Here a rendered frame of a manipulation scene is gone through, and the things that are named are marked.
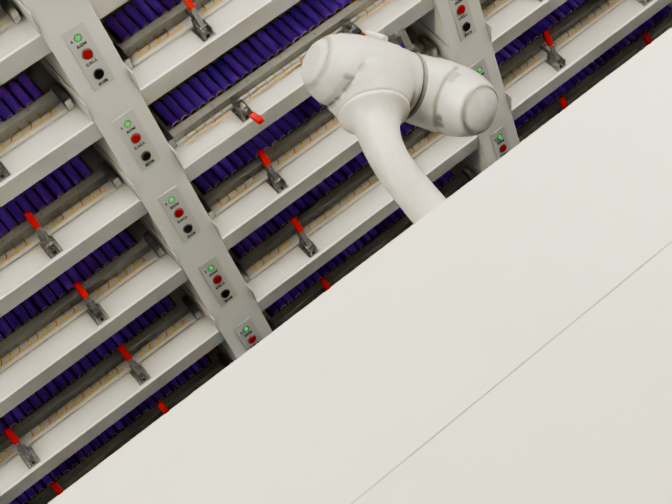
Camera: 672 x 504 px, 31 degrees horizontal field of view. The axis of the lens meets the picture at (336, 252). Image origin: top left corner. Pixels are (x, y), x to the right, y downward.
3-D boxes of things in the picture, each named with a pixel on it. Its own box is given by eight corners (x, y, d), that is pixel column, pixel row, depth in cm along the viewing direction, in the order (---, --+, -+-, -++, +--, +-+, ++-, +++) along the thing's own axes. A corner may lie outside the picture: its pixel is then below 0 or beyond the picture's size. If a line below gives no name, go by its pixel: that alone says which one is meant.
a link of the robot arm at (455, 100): (461, 63, 190) (393, 43, 183) (521, 82, 177) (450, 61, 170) (441, 129, 192) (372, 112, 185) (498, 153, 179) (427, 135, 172)
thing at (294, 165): (457, 81, 255) (455, 38, 243) (226, 251, 241) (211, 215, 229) (395, 27, 264) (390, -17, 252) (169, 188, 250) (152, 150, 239)
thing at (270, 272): (479, 147, 267) (477, 110, 256) (260, 312, 254) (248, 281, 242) (419, 93, 277) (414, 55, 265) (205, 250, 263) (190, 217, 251)
